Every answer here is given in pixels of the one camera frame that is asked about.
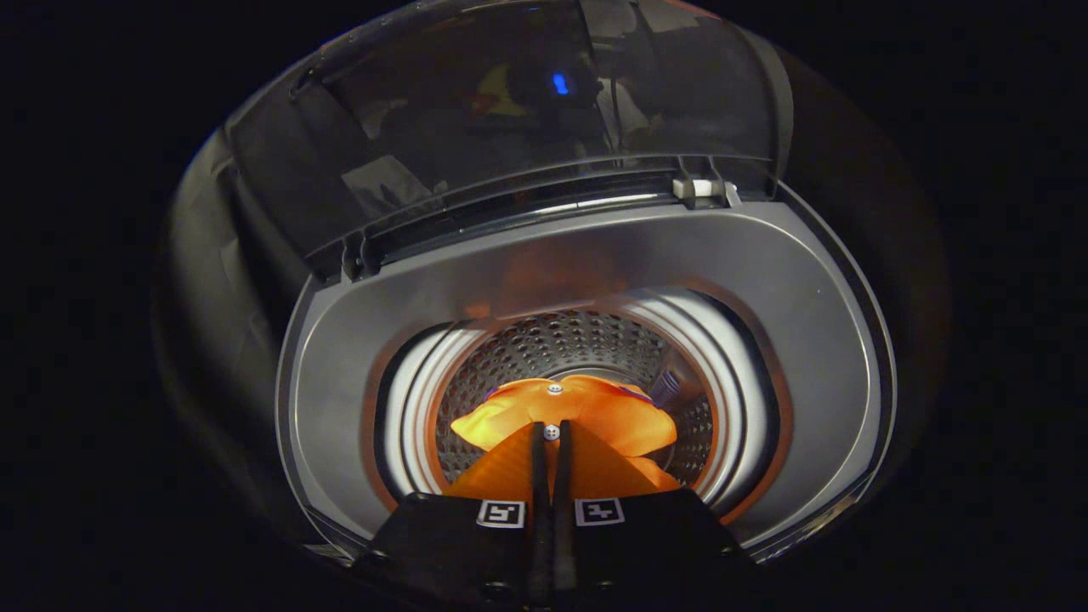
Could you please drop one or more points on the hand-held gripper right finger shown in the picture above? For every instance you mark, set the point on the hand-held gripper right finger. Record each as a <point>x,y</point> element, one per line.
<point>563,510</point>

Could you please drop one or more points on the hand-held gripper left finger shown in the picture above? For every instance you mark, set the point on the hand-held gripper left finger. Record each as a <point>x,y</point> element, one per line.
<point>541,510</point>

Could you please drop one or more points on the yellow orange polo shirt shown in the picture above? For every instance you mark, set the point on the yellow orange polo shirt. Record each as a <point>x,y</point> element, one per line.
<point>620,421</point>

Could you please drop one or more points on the grey washing machine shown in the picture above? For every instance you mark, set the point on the grey washing machine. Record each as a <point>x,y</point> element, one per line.
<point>765,280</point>

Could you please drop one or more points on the black backdrop cloth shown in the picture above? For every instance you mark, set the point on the black backdrop cloth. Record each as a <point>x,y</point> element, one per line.
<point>217,297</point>

